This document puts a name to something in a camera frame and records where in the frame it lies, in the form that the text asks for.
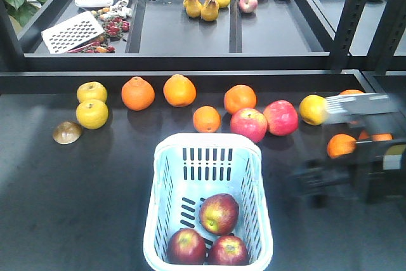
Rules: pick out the yellow pear rear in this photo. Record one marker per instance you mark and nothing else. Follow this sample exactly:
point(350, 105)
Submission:
point(91, 90)

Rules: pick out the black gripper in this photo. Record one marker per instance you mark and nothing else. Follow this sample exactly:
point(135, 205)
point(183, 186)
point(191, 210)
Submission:
point(380, 170)

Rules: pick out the red apple right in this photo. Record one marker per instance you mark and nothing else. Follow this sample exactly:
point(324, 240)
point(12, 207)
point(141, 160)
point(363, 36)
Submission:
point(282, 118)

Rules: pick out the yellow pear front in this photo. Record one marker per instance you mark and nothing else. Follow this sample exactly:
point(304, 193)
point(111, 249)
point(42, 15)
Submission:
point(92, 113)

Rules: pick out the light blue plastic basket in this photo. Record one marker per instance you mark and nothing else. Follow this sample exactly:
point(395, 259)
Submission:
point(189, 168)

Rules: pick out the pink apple on shelf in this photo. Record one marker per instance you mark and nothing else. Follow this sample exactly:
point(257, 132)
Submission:
point(248, 6)

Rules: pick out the black shelf upright post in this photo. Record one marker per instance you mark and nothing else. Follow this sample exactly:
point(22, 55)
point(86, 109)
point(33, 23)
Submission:
point(348, 22)

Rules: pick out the small orange left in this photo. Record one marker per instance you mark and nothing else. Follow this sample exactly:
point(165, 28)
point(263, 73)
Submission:
point(340, 144)

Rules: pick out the dark red apple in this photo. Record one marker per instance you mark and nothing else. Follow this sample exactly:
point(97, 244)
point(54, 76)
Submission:
point(228, 250)
point(186, 247)
point(219, 214)

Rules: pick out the yellow pear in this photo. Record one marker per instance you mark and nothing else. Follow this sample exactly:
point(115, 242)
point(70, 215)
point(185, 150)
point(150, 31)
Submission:
point(92, 113)
point(91, 90)

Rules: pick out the small orange middle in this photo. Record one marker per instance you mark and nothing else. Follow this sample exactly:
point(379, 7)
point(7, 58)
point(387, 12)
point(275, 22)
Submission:
point(206, 119)

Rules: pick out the black wooden produce stand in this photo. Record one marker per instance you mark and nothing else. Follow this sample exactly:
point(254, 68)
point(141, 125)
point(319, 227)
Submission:
point(137, 137)

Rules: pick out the small orange right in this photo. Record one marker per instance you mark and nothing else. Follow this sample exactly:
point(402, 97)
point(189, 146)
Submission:
point(377, 137)

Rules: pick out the brown pear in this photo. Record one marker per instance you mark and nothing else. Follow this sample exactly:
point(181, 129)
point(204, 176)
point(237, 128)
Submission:
point(209, 11)

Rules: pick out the yellow orange fruit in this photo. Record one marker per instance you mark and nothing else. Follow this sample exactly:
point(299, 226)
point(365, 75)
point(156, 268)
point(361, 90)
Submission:
point(312, 110)

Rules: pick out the large orange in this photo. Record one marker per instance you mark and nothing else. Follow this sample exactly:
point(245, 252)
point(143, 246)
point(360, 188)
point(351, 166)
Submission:
point(179, 91)

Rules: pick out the knobbed orange right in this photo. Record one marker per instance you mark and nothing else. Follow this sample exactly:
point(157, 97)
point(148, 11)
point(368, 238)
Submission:
point(351, 92)

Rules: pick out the white perforated tray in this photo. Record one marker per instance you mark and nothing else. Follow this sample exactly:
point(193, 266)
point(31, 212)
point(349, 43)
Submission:
point(69, 34)

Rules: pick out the pink red apple left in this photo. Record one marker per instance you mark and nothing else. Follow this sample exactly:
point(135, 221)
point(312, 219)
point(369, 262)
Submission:
point(250, 123)

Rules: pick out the orange behind apples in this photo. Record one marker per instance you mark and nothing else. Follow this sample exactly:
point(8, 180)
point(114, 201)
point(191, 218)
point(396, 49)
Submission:
point(239, 97)

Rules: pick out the small orange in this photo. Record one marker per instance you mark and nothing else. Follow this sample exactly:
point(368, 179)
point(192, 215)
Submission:
point(206, 119)
point(377, 137)
point(340, 144)

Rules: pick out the orange with knob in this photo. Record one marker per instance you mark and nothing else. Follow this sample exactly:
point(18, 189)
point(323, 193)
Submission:
point(137, 94)

